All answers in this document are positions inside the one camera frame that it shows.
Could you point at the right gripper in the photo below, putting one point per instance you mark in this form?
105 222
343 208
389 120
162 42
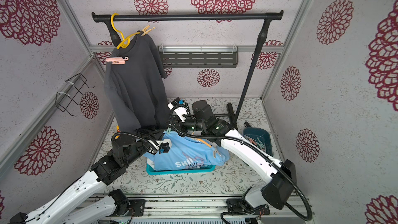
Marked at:
183 115

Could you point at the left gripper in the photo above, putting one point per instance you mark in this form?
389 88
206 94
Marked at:
152 136

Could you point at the wooden hanger metal hook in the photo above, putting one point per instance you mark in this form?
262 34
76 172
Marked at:
204 142

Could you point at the light blue garment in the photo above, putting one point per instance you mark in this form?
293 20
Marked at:
185 151

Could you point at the grey clothespin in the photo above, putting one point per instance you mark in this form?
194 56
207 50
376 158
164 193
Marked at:
216 153

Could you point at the dark grey t-shirt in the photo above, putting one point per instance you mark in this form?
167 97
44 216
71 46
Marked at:
135 89

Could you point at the pink clothespin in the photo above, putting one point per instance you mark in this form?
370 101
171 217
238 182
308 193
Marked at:
117 60

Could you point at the yellow plastic hanger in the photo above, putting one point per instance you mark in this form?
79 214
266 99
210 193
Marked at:
124 40

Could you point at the beige clothespin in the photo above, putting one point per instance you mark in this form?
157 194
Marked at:
147 30

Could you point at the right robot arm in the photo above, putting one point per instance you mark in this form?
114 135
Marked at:
200 122

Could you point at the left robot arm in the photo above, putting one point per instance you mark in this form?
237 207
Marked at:
126 149

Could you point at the colourful clothespins pile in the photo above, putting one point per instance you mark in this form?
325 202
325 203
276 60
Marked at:
257 142

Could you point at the teal laundry basket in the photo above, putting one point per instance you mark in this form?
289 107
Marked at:
192 168

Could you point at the dark teal clothespin bin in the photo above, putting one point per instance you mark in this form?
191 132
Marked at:
262 134

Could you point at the black clothes rack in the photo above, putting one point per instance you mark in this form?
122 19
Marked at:
261 40

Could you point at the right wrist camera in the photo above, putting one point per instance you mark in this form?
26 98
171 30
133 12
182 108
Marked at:
179 101

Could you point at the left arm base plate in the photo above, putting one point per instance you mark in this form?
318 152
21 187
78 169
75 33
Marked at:
134 208

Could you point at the black wall shelf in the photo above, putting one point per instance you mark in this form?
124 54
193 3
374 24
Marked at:
199 57

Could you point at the black wire wall basket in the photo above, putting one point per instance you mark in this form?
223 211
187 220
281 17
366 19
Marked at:
77 94

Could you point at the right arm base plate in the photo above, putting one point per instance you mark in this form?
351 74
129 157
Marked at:
241 207

